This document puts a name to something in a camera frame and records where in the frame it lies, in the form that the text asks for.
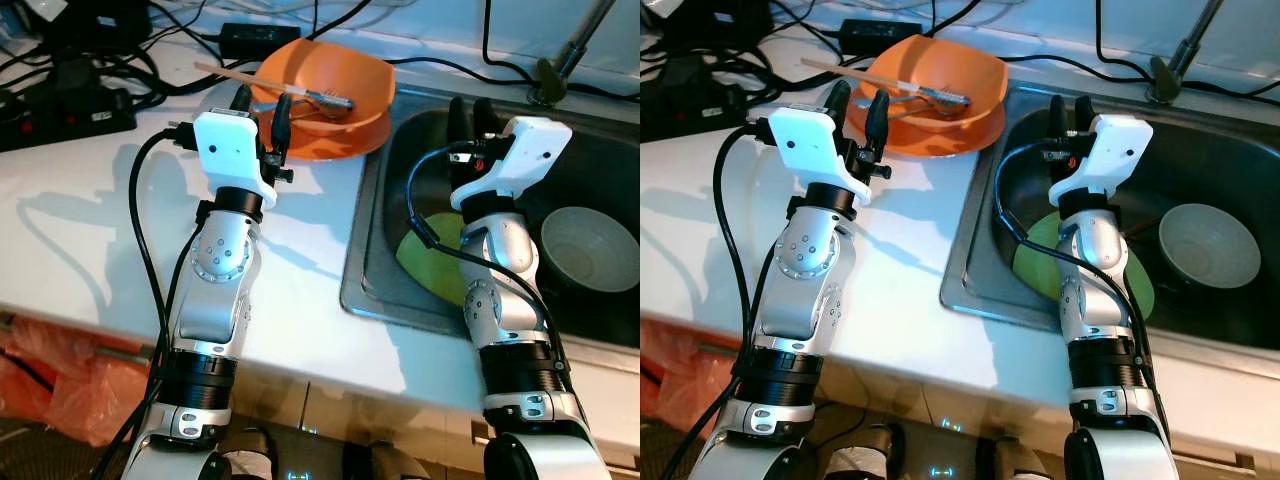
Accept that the taped wooden chopstick pair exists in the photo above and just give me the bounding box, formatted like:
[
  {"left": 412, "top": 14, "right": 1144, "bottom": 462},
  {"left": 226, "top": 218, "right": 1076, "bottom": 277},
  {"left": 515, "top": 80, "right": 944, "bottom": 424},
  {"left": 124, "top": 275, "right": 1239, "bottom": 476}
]
[
  {"left": 799, "top": 57, "right": 946, "bottom": 99},
  {"left": 194, "top": 62, "right": 336, "bottom": 103}
]

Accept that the orange plastic bowl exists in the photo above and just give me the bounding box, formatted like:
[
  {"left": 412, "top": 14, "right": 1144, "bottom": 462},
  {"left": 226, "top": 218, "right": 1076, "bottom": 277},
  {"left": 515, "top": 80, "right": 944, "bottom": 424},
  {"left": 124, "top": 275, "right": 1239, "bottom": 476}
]
[
  {"left": 250, "top": 38, "right": 396, "bottom": 136},
  {"left": 860, "top": 33, "right": 1009, "bottom": 131}
]

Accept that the chrome kitchen faucet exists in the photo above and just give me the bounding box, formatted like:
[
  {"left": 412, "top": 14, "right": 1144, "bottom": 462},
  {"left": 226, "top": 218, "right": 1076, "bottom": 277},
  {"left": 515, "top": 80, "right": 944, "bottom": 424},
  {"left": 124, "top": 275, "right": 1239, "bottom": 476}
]
[
  {"left": 533, "top": 0, "right": 618, "bottom": 107},
  {"left": 1148, "top": 0, "right": 1226, "bottom": 104}
]

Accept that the black power adapter brick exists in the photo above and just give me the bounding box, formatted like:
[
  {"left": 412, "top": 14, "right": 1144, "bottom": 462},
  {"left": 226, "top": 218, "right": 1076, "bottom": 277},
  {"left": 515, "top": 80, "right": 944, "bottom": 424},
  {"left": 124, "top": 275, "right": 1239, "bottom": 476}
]
[
  {"left": 218, "top": 22, "right": 289, "bottom": 59},
  {"left": 838, "top": 18, "right": 923, "bottom": 56}
]

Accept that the orange plastic plate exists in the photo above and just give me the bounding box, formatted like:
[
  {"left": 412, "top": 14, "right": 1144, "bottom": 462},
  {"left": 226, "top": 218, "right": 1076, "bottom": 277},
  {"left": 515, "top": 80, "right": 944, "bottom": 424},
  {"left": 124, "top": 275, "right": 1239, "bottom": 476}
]
[
  {"left": 255, "top": 105, "right": 391, "bottom": 163},
  {"left": 848, "top": 100, "right": 1006, "bottom": 158}
]

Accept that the green plate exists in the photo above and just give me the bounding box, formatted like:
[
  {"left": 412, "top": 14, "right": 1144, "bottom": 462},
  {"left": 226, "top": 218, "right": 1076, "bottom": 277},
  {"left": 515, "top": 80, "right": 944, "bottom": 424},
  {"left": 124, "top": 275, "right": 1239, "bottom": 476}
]
[
  {"left": 395, "top": 212, "right": 471, "bottom": 306},
  {"left": 1012, "top": 210, "right": 1156, "bottom": 321}
]

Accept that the stainless steel sink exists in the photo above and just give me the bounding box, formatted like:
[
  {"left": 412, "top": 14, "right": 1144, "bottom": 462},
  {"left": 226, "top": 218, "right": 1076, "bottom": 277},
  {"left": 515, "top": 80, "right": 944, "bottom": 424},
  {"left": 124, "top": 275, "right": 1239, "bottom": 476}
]
[
  {"left": 938, "top": 80, "right": 1280, "bottom": 351},
  {"left": 340, "top": 82, "right": 641, "bottom": 351}
]

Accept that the grey ceramic bowl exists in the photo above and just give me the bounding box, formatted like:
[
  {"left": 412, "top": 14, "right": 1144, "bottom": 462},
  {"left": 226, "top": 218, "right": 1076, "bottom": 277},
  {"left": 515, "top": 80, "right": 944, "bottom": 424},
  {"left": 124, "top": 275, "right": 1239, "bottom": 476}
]
[
  {"left": 1158, "top": 203, "right": 1263, "bottom": 291},
  {"left": 540, "top": 205, "right": 639, "bottom": 294}
]

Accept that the black power strip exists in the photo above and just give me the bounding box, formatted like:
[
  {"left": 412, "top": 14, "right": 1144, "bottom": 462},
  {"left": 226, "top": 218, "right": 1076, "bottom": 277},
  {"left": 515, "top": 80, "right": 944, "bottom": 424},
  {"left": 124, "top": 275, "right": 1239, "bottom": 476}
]
[
  {"left": 640, "top": 85, "right": 746, "bottom": 141},
  {"left": 0, "top": 85, "right": 136, "bottom": 153}
]

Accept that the black plug-in charger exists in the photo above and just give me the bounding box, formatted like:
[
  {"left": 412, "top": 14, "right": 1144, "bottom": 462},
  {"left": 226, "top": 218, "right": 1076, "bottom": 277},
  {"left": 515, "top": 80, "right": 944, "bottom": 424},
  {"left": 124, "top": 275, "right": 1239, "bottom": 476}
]
[
  {"left": 0, "top": 0, "right": 151, "bottom": 96},
  {"left": 640, "top": 0, "right": 761, "bottom": 56}
]

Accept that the white base cabinet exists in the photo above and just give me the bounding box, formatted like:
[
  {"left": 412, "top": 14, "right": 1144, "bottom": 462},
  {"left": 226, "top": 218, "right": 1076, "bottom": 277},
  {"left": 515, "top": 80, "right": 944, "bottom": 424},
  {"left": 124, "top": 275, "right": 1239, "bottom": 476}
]
[
  {"left": 640, "top": 310, "right": 1280, "bottom": 471},
  {"left": 0, "top": 310, "right": 641, "bottom": 476}
]

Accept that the orange plastic bag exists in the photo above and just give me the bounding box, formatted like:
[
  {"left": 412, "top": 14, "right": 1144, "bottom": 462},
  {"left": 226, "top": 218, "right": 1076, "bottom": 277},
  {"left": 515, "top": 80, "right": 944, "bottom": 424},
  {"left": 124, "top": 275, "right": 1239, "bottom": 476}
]
[
  {"left": 0, "top": 320, "right": 151, "bottom": 446},
  {"left": 640, "top": 320, "right": 746, "bottom": 436}
]

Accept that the robot left leg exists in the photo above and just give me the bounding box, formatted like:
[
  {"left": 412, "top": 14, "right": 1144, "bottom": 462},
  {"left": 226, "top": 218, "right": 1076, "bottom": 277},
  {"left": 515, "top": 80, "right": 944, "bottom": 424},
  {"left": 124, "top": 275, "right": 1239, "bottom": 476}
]
[
  {"left": 815, "top": 425, "right": 906, "bottom": 480},
  {"left": 220, "top": 425, "right": 291, "bottom": 480}
]

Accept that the robot leg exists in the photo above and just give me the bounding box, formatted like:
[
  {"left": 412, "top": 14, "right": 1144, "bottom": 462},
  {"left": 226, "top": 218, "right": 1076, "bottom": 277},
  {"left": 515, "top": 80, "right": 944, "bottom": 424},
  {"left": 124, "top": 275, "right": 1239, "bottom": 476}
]
[
  {"left": 975, "top": 440, "right": 1051, "bottom": 480},
  {"left": 220, "top": 425, "right": 291, "bottom": 480},
  {"left": 815, "top": 425, "right": 906, "bottom": 480},
  {"left": 345, "top": 440, "right": 431, "bottom": 480}
]

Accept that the robot right leg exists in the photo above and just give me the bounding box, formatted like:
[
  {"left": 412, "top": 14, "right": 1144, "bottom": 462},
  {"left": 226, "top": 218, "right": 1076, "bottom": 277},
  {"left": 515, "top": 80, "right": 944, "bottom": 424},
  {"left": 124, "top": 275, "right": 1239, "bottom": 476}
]
[
  {"left": 345, "top": 440, "right": 431, "bottom": 480},
  {"left": 975, "top": 440, "right": 1051, "bottom": 480}
]

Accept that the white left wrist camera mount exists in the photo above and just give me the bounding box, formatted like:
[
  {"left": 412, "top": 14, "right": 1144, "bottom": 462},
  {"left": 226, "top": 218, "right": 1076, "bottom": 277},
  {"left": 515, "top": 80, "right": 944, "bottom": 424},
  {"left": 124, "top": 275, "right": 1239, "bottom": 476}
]
[
  {"left": 192, "top": 110, "right": 279, "bottom": 211},
  {"left": 768, "top": 105, "right": 871, "bottom": 206}
]

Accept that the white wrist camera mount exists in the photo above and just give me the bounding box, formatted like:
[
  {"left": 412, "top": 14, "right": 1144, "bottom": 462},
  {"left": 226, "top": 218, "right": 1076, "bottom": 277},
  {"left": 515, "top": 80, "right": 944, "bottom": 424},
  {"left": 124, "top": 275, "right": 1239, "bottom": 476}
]
[
  {"left": 1048, "top": 113, "right": 1154, "bottom": 209},
  {"left": 768, "top": 105, "right": 871, "bottom": 206},
  {"left": 192, "top": 110, "right": 279, "bottom": 211},
  {"left": 450, "top": 117, "right": 573, "bottom": 211}
]

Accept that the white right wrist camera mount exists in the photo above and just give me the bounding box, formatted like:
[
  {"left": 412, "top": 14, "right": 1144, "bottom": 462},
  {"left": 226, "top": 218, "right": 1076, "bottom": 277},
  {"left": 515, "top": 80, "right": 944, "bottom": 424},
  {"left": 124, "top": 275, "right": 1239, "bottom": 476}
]
[
  {"left": 1048, "top": 113, "right": 1154, "bottom": 209},
  {"left": 450, "top": 117, "right": 573, "bottom": 211}
]

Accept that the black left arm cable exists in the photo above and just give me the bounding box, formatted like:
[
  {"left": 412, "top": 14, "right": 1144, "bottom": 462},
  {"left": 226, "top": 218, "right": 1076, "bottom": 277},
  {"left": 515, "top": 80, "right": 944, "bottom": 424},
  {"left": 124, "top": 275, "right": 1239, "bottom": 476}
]
[
  {"left": 660, "top": 122, "right": 776, "bottom": 480},
  {"left": 95, "top": 125, "right": 201, "bottom": 480}
]

